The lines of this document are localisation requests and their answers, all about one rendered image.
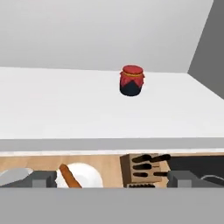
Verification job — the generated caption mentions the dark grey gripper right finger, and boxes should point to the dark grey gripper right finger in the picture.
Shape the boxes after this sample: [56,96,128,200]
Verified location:
[166,170,222,188]

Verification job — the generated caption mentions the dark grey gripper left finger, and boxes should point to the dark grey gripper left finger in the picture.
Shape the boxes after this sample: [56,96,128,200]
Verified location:
[6,171,58,188]

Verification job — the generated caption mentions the white cabinet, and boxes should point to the white cabinet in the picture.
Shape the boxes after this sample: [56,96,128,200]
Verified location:
[0,0,224,153]

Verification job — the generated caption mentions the dark jam jar red cloth lid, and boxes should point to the dark jam jar red cloth lid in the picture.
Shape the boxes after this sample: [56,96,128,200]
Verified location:
[119,64,146,97]

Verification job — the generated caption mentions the black hob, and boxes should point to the black hob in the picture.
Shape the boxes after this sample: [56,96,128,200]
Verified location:
[168,155,224,187]

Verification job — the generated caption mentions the grey round plate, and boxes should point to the grey round plate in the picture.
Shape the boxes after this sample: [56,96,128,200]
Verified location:
[0,167,34,187]

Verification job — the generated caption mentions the wooden knife block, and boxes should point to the wooden knife block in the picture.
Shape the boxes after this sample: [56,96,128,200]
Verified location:
[119,153,172,188]

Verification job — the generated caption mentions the white plate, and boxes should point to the white plate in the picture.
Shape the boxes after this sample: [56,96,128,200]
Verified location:
[54,162,104,188]

